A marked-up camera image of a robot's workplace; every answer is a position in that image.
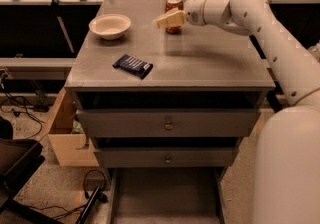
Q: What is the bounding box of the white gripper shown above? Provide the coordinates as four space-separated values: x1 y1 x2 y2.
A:
152 0 207 29

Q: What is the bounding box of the red coke can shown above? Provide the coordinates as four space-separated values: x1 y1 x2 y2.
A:
165 0 183 34

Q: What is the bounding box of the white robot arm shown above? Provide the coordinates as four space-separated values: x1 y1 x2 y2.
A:
153 0 320 224

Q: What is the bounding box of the grey drawer cabinet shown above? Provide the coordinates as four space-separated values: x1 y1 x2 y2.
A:
64 0 276 224

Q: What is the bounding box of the grey top drawer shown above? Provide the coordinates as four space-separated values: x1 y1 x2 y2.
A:
77 109 260 138

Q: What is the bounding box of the grey middle drawer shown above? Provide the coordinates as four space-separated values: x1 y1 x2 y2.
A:
94 147 238 168

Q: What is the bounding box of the grey open bottom drawer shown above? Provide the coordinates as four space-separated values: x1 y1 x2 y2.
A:
107 167 225 224

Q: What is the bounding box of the white bowl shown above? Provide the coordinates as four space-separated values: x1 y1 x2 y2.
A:
89 14 131 40

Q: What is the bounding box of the dark blue snack bar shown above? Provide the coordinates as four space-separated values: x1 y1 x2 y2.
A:
113 54 153 79

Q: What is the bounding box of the cardboard box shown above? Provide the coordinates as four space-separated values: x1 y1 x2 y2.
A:
44 88 98 167

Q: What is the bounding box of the black office chair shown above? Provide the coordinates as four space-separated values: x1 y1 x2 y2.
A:
0 117 62 224

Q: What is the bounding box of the black power strip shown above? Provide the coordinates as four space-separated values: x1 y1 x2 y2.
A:
75 187 102 224

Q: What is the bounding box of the black cable on floor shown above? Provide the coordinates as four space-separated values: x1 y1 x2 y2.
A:
0 73 45 140

